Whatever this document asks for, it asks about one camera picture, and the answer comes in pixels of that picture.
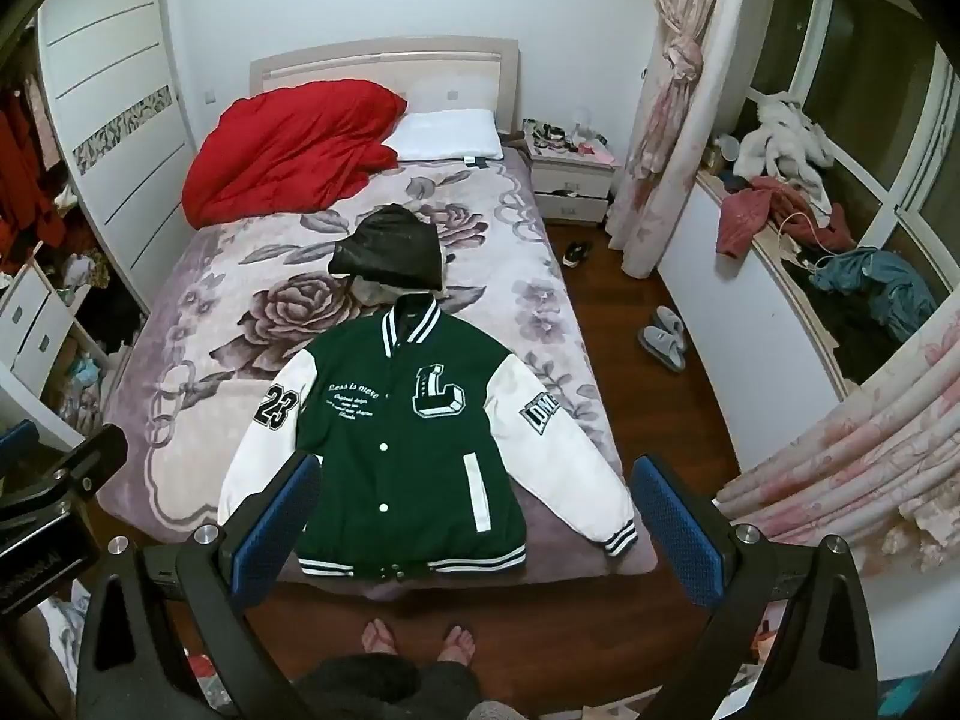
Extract white fluffy garment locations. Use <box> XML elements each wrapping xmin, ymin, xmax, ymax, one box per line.
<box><xmin>731</xmin><ymin>94</ymin><xmax>833</xmax><ymax>205</ymax></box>

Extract white sliding wardrobe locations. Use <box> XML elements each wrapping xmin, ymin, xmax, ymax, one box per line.
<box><xmin>36</xmin><ymin>0</ymin><xmax>192</xmax><ymax>301</ymax></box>

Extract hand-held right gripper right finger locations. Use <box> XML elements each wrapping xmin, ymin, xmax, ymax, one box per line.
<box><xmin>628</xmin><ymin>454</ymin><xmax>895</xmax><ymax>720</ymax></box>

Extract white pillow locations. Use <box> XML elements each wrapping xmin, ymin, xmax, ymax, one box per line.
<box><xmin>386</xmin><ymin>109</ymin><xmax>505</xmax><ymax>163</ymax></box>

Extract tied pink floral curtain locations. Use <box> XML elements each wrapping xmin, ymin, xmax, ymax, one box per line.
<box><xmin>604</xmin><ymin>0</ymin><xmax>755</xmax><ymax>282</ymax></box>

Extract person's left foot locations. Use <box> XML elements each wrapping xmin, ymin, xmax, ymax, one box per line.
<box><xmin>361</xmin><ymin>617</ymin><xmax>397</xmax><ymax>659</ymax></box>

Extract red quilt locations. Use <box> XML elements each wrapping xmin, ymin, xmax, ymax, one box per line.
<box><xmin>182</xmin><ymin>80</ymin><xmax>408</xmax><ymax>227</ymax></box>

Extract green and white varsity jacket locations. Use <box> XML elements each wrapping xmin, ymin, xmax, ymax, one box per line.
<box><xmin>217</xmin><ymin>296</ymin><xmax>640</xmax><ymax>580</ymax></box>

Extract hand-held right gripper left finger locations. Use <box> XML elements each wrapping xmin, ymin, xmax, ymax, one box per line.
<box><xmin>75</xmin><ymin>451</ymin><xmax>323</xmax><ymax>720</ymax></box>

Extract white window frame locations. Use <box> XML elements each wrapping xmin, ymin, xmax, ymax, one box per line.
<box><xmin>750</xmin><ymin>0</ymin><xmax>960</xmax><ymax>263</ymax></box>

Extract pink red garment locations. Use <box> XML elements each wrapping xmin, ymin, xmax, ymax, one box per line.
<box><xmin>716</xmin><ymin>176</ymin><xmax>833</xmax><ymax>256</ymax></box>

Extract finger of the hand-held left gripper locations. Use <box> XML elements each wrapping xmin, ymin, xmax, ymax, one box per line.
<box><xmin>0</xmin><ymin>424</ymin><xmax>130</xmax><ymax>535</ymax></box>
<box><xmin>0</xmin><ymin>420</ymin><xmax>40</xmax><ymax>466</ymax></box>

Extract teal garment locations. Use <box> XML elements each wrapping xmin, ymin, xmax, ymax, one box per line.
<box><xmin>810</xmin><ymin>247</ymin><xmax>938</xmax><ymax>342</ymax></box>

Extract person's right foot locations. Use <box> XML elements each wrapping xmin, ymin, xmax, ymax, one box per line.
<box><xmin>439</xmin><ymin>625</ymin><xmax>477</xmax><ymax>665</ymax></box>

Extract hanging red clothes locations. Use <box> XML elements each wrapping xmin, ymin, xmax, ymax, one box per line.
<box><xmin>0</xmin><ymin>86</ymin><xmax>70</xmax><ymax>248</ymax></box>

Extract white bay window ledge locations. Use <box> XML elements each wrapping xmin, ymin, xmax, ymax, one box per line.
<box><xmin>656</xmin><ymin>165</ymin><xmax>863</xmax><ymax>473</ymax></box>

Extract person's foot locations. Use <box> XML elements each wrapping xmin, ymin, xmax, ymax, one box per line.
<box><xmin>439</xmin><ymin>625</ymin><xmax>477</xmax><ymax>665</ymax></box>
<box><xmin>361</xmin><ymin>617</ymin><xmax>397</xmax><ymax>659</ymax></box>

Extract beige bed headboard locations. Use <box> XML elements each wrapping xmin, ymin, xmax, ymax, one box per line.
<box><xmin>249</xmin><ymin>36</ymin><xmax>521</xmax><ymax>137</ymax></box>

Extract white drawer unit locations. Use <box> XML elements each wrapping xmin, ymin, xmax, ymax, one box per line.
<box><xmin>0</xmin><ymin>262</ymin><xmax>113</xmax><ymax>451</ymax></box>

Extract white charging cable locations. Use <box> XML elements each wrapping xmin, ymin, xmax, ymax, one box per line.
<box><xmin>776</xmin><ymin>210</ymin><xmax>835</xmax><ymax>271</ymax></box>

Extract loose pink floral curtain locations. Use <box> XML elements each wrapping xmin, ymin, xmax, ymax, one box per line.
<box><xmin>712</xmin><ymin>300</ymin><xmax>960</xmax><ymax>578</ymax></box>

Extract purple floral blanket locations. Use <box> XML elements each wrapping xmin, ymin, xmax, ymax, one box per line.
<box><xmin>97</xmin><ymin>146</ymin><xmax>661</xmax><ymax>593</ymax></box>

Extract person's dark trousers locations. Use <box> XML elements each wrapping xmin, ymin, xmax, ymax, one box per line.
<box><xmin>289</xmin><ymin>656</ymin><xmax>482</xmax><ymax>720</ymax></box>

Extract white nightstand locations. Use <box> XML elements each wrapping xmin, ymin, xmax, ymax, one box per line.
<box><xmin>523</xmin><ymin>136</ymin><xmax>622</xmax><ymax>224</ymax></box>

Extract black hooded garment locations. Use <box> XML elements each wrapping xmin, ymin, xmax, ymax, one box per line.
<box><xmin>328</xmin><ymin>204</ymin><xmax>449</xmax><ymax>299</ymax></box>

